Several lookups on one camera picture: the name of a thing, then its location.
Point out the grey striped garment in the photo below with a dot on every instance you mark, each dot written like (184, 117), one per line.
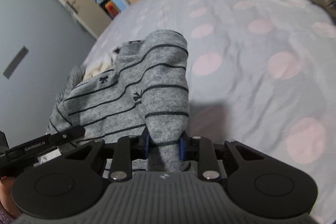
(145, 89)

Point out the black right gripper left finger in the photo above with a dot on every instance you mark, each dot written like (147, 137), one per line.
(75, 182)

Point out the cream white garment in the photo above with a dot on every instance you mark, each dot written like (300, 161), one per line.
(102, 64)

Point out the polka dot bed sheet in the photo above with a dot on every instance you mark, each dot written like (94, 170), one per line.
(259, 71)

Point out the grey wall panel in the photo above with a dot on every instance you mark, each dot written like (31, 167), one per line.
(15, 62)

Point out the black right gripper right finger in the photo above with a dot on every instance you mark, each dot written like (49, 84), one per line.
(254, 181)

